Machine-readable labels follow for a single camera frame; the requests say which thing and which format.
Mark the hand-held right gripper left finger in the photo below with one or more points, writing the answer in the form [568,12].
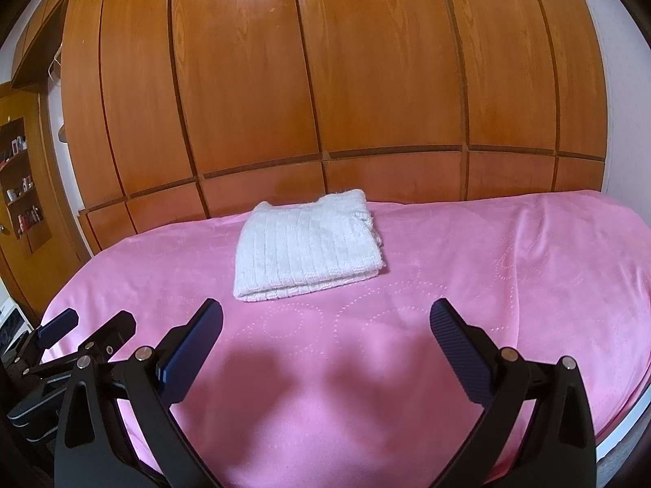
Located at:
[190,343]

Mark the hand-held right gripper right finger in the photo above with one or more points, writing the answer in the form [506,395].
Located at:
[457,345]

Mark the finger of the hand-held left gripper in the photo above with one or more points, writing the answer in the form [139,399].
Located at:
[112,333]
[58,326]

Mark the white knit sweater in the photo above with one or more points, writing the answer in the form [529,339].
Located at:
[305,249]

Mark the pink blanket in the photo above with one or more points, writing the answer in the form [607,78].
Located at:
[508,274]

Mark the wooden shelf unit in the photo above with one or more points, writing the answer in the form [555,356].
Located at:
[23,178]

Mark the wooden wardrobe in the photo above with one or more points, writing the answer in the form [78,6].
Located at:
[330,61]

